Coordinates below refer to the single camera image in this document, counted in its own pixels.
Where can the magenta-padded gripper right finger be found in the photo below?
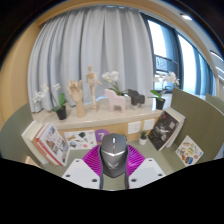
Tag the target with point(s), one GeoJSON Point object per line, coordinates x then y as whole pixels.
{"type": "Point", "coordinates": [148, 171]}

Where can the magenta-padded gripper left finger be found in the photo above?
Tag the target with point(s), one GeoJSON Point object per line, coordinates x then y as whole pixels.
{"type": "Point", "coordinates": [78, 171]}

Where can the grey computer mouse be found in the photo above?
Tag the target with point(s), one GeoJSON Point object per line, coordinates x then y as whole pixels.
{"type": "Point", "coordinates": [114, 160]}

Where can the small succulent in white pot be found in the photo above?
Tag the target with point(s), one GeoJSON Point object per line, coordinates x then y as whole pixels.
{"type": "Point", "coordinates": [143, 140]}

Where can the white sheet with small stickers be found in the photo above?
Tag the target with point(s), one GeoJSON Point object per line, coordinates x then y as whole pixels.
{"type": "Point", "coordinates": [80, 140]}

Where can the red and white magazine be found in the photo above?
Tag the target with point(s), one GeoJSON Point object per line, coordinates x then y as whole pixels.
{"type": "Point", "coordinates": [55, 145]}

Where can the purple round number sticker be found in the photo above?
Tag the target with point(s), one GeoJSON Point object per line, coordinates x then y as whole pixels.
{"type": "Point", "coordinates": [99, 136]}

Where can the black and red book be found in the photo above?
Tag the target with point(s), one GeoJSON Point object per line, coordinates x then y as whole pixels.
{"type": "Point", "coordinates": [163, 131]}

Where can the large white sticker sheet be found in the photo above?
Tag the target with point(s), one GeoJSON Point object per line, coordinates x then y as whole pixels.
{"type": "Point", "coordinates": [189, 151]}

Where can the peach coloured board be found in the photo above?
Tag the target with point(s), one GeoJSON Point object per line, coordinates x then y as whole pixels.
{"type": "Point", "coordinates": [30, 161]}

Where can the thick white book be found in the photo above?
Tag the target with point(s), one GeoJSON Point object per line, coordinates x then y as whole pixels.
{"type": "Point", "coordinates": [30, 135]}

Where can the white orchid in black pot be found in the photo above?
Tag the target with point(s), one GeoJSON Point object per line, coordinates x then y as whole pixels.
{"type": "Point", "coordinates": [61, 112]}
{"type": "Point", "coordinates": [160, 103]}
{"type": "Point", "coordinates": [111, 77]}

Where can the green felt desk partition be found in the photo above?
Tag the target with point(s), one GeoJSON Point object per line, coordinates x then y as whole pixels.
{"type": "Point", "coordinates": [200, 116]}
{"type": "Point", "coordinates": [15, 133]}

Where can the dark grey horse figure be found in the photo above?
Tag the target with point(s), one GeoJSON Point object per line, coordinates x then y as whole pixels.
{"type": "Point", "coordinates": [136, 96]}

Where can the wooden hand model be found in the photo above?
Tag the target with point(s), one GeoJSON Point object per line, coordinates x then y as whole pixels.
{"type": "Point", "coordinates": [77, 95]}

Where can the pink horse figure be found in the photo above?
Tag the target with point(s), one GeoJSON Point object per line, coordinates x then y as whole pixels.
{"type": "Point", "coordinates": [115, 100]}

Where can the wooden artist mannequin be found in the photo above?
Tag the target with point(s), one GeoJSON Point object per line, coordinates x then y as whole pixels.
{"type": "Point", "coordinates": [90, 80]}

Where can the light grey curtain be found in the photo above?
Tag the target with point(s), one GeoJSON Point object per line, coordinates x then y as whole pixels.
{"type": "Point", "coordinates": [90, 43]}

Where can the white wall socket plate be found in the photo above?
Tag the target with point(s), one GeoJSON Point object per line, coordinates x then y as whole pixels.
{"type": "Point", "coordinates": [149, 124]}
{"type": "Point", "coordinates": [134, 127]}

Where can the window with dark frame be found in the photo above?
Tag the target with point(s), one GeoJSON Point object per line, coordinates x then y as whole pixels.
{"type": "Point", "coordinates": [190, 63]}

